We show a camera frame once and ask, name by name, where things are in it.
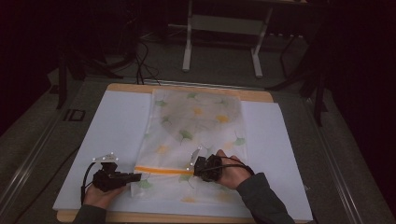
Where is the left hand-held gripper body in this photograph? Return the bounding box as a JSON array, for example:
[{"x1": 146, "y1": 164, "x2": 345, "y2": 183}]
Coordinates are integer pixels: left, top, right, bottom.
[{"x1": 92, "y1": 151, "x2": 125, "y2": 193}]

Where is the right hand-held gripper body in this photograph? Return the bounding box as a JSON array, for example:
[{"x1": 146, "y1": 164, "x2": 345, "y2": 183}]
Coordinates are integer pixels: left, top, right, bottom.
[{"x1": 186, "y1": 146, "x2": 224, "y2": 184}]

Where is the leaf print mesh laundry bag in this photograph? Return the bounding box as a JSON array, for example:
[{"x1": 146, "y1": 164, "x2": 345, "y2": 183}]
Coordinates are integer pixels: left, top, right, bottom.
[{"x1": 129, "y1": 88, "x2": 250, "y2": 205}]

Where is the person's left hand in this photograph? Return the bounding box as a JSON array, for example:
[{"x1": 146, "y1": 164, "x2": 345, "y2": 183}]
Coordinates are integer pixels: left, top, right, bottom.
[{"x1": 82, "y1": 183, "x2": 129, "y2": 210}]

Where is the person's right hand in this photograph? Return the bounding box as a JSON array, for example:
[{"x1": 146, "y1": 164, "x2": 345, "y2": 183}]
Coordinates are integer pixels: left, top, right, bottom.
[{"x1": 215, "y1": 148, "x2": 256, "y2": 191}]

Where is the white table mat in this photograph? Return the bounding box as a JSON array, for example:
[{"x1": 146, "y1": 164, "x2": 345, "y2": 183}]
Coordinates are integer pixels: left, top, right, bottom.
[{"x1": 51, "y1": 90, "x2": 314, "y2": 222}]

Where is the grey garment inside bag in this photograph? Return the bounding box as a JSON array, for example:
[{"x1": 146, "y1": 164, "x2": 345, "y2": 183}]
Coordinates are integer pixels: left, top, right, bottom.
[{"x1": 160, "y1": 92, "x2": 243, "y2": 134}]

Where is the black tripod stand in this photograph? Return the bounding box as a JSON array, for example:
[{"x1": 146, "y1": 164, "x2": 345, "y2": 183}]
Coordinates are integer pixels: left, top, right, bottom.
[{"x1": 55, "y1": 46, "x2": 125, "y2": 110}]

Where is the black metal stand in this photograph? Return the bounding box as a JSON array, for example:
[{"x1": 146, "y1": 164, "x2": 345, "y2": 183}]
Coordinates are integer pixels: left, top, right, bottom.
[{"x1": 266, "y1": 27, "x2": 332, "y2": 128}]

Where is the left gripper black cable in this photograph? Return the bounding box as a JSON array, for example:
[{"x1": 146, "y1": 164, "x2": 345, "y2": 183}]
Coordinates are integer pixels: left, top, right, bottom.
[{"x1": 80, "y1": 161, "x2": 98, "y2": 206}]

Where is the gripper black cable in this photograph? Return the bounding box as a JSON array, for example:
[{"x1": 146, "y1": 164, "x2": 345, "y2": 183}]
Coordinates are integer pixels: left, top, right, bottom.
[
  {"x1": 201, "y1": 156, "x2": 256, "y2": 176},
  {"x1": 80, "y1": 161, "x2": 98, "y2": 206}
]

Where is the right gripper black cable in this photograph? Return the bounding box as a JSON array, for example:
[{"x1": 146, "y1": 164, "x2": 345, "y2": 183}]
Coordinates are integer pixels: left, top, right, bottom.
[{"x1": 201, "y1": 156, "x2": 256, "y2": 176}]

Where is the black rectangular floor bracket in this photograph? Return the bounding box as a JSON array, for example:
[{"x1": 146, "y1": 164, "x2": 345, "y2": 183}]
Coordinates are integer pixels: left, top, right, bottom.
[{"x1": 63, "y1": 108, "x2": 87, "y2": 122}]

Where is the aluminium rail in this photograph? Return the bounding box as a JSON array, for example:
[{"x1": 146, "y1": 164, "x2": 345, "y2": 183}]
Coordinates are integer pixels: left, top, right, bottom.
[
  {"x1": 142, "y1": 78, "x2": 266, "y2": 91},
  {"x1": 0, "y1": 115, "x2": 64, "y2": 216},
  {"x1": 306, "y1": 96, "x2": 366, "y2": 224}
]

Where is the bundle of black floor cables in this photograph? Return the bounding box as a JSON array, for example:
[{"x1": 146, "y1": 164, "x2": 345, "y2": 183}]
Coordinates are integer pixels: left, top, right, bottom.
[{"x1": 134, "y1": 39, "x2": 163, "y2": 86}]

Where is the white metal desk frame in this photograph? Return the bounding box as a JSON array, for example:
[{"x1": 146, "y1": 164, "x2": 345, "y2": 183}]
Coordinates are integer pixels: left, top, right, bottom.
[{"x1": 181, "y1": 0, "x2": 276, "y2": 79}]

